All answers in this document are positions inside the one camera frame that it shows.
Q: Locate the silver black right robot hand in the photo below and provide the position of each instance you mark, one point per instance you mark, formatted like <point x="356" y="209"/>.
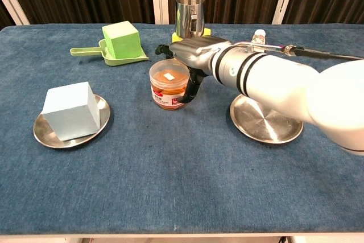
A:
<point x="196" y="52"/>

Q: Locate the brown transparent cup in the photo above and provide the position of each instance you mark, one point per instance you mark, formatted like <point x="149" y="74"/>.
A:
<point x="167" y="83"/>

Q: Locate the light blue cube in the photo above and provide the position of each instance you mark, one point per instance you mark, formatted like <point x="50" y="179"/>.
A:
<point x="71" y="112"/>

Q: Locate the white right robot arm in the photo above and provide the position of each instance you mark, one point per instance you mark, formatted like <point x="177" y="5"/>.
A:
<point x="284" y="78"/>

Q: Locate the yellow square coaster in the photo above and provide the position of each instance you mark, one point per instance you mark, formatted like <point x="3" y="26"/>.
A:
<point x="175" y="37"/>

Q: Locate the stainless steel cup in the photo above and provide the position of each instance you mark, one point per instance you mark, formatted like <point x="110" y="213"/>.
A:
<point x="185" y="15"/>

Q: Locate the white toothpaste tube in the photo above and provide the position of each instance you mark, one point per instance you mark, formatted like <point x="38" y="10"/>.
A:
<point x="258" y="36"/>

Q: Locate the green cube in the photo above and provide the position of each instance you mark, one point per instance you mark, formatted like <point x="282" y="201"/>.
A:
<point x="122" y="41"/>

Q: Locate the steel plate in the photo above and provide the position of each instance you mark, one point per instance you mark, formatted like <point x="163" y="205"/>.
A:
<point x="261" y="123"/>
<point x="45" y="136"/>

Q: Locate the green plastic dustpan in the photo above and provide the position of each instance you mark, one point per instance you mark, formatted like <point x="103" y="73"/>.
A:
<point x="85" y="51"/>

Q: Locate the blue tablecloth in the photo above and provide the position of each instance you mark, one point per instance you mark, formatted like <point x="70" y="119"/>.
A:
<point x="170" y="169"/>

